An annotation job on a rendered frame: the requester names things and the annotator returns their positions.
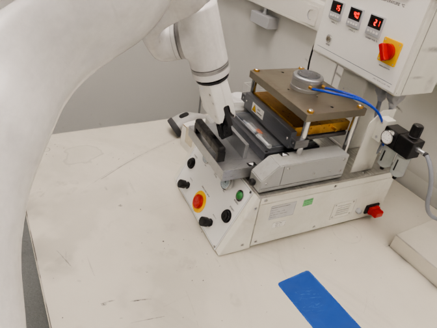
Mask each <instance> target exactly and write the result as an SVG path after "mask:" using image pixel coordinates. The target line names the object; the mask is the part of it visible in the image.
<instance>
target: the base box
mask: <svg viewBox="0 0 437 328"><path fill-rule="evenodd" d="M195 146H196V145H195V144H194V143H193V145H192V147H191V149H190V150H189V152H188V154H187V156H186V157H185V159H184V160H183V163H182V164H181V166H180V168H179V169H178V171H177V173H176V175H175V177H174V178H175V180H176V178H177V177H178V175H179V173H180V172H181V170H182V168H183V166H184V165H185V163H186V161H187V160H188V158H189V156H190V154H191V153H192V151H193V149H194V147H195ZM392 182H393V178H392V175H391V173H386V174H380V175H376V176H371V177H367V178H361V179H357V180H351V181H348V182H341V183H338V184H332V185H326V186H322V187H316V188H313V189H307V190H303V191H297V192H293V193H287V194H283V195H277V196H273V197H268V198H262V199H259V198H258V196H257V195H256V194H255V193H254V194H253V195H252V197H251V198H250V200H249V201H248V203H247V204H246V206H245V207H244V208H243V210H242V212H241V213H240V214H239V216H238V218H237V219H236V220H235V222H234V224H233V225H232V227H231V228H230V229H229V231H228V233H227V234H226V235H225V237H224V238H223V240H222V241H221V243H220V244H219V246H218V247H217V249H216V252H217V254H218V255H219V256H221V255H224V254H228V253H233V252H236V251H241V250H243V249H248V248H250V246H252V245H257V244H260V243H264V242H267V241H272V240H275V239H280V238H284V237H287V236H292V235H295V234H299V233H302V232H307V231H310V230H315V229H318V228H322V227H325V226H330V225H334V224H338V223H342V222H345V221H350V220H353V219H357V218H361V217H365V216H368V215H372V216H373V217H374V218H377V217H382V215H383V213H384V212H383V211H382V210H381V209H380V207H381V205H382V203H383V201H384V199H385V197H386V194H387V192H388V190H389V188H390V186H391V184H392Z"/></svg>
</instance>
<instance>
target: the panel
mask: <svg viewBox="0 0 437 328"><path fill-rule="evenodd" d="M202 157H203V155H202V153H201V152H200V151H199V149H198V148H197V147H196V146H195V147H194V149H193V151H192V153H191V154H190V156H189V158H188V160H189V159H190V158H193V160H194V165H193V166H192V167H191V168H190V167H188V166H187V162H188V160H187V161H186V163H185V165H184V166H183V168H182V170H181V172H180V173H179V175H178V177H177V178H176V183H177V184H178V181H179V180H180V179H182V180H186V181H187V182H189V183H190V186H189V188H188V189H186V188H184V189H183V188H179V189H180V190H181V192H182V194H183V196H184V197H185V199H186V201H187V203H188V204H189V206H190V208H191V210H192V212H193V214H194V215H195V217H196V218H197V220H198V222H199V219H200V218H201V216H203V217H208V218H209V219H210V218H211V219H212V220H213V224H212V226H207V227H205V226H201V227H202V229H203V231H204V232H205V234H206V236H207V238H208V240H209V242H210V243H211V245H212V247H213V248H214V250H216V249H217V247H218V246H219V244H220V243H221V241H222V240H223V238H224V237H225V235H226V234H227V233H228V231H229V229H230V228H231V227H232V225H233V224H234V222H235V220H236V219H237V218H238V216H239V214H240V213H241V212H242V210H243V208H244V207H245V206H246V204H247V203H248V201H249V200H250V198H251V197H252V195H253V194H254V192H253V190H252V189H251V188H250V187H249V185H248V184H247V183H246V182H245V181H244V179H243V178H238V179H234V180H233V181H234V182H233V186H232V188H231V189H230V190H228V191H226V190H223V188H221V186H220V178H219V177H218V176H217V174H216V173H215V171H214V170H213V169H212V168H211V166H210V165H208V164H205V163H204V162H203V159H202ZM238 191H241V192H242V194H243V196H242V198H241V199H240V200H237V199H236V193H237V192H238ZM197 194H200V195H202V196H203V198H204V201H203V204H202V207H201V208H199V209H196V208H194V206H193V204H192V202H193V198H194V197H195V196H196V195H197ZM224 210H228V211H229V213H230V218H229V219H228V221H226V222H225V221H223V220H222V219H221V214H222V212H223V211H224Z"/></svg>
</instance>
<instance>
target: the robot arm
mask: <svg viewBox="0 0 437 328"><path fill-rule="evenodd" d="M141 40H143V42H144V44H145V46H146V47H147V48H148V50H149V52H150V53H151V54H152V56H153V57H154V58H155V59H157V60H158V61H163V62H168V61H176V60H181V59H187V60H188V62H189V65H190V67H191V72H192V76H193V78H194V80H196V82H197V83H198V88H199V91H200V97H201V101H202V106H203V108H204V110H205V111H206V112H207V114H208V115H209V116H210V117H211V118H212V119H213V120H214V121H215V122H216V123H217V124H216V126H217V131H218V136H219V137H220V138H221V139H225V138H227V137H229V136H231V135H233V133H232V127H231V126H232V125H233V123H232V119H231V116H232V117H233V118H235V107H234V104H233V98H232V94H231V91H230V87H229V84H228V80H227V78H228V76H229V72H230V65H229V61H228V55H227V51H226V45H225V41H224V35H223V30H222V24H221V20H220V14H219V8H218V4H217V0H15V1H13V2H12V3H11V4H9V5H7V6H6V7H4V8H2V9H1V10H0V328H27V326H26V317H25V303H24V296H23V282H22V274H21V244H22V236H23V226H24V221H25V214H26V209H27V204H28V200H29V195H30V192H31V188H32V186H33V182H34V178H35V176H36V173H37V170H38V168H39V165H40V162H41V160H42V157H43V155H44V152H45V150H46V147H47V144H48V142H49V140H50V138H51V135H52V133H53V130H54V128H55V125H56V123H57V121H58V119H59V116H60V114H61V112H62V110H63V108H64V106H65V105H66V103H67V102H68V100H69V99H70V97H71V96H72V94H73V93H74V92H75V91H76V90H77V89H78V88H79V86H80V85H81V84H82V83H83V82H84V81H85V80H86V79H87V78H88V77H90V76H91V75H92V74H93V73H94V72H96V71H97V70H99V69H100V68H102V67H103V66H105V65H106V64H107V63H109V62H110V61H112V60H113V59H115V58H116V57H117V56H119V55H121V54H122V53H124V52H125V51H127V50H128V49H130V48H132V47H133V46H134V45H136V44H137V43H139V42H140V41H141ZM230 115H231V116H230Z"/></svg>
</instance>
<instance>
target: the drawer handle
mask: <svg viewBox="0 0 437 328"><path fill-rule="evenodd" d="M194 132H195V133H201V135H202V136H203V138H204V139H205V140H206V141H207V143H208V144H209V145H210V147H211V148H212V149H213V150H214V152H215V153H216V157H215V161H216V162H223V161H224V158H225V154H226V152H225V151H226V148H225V146H224V145H223V144H222V143H221V142H220V140H219V139H218V138H217V136H216V135H215V134H214V133H213V132H212V131H211V129H210V128H209V127H208V126H207V124H206V123H205V122H204V121H203V120H202V119H201V118H198V119H196V121H195V123H194Z"/></svg>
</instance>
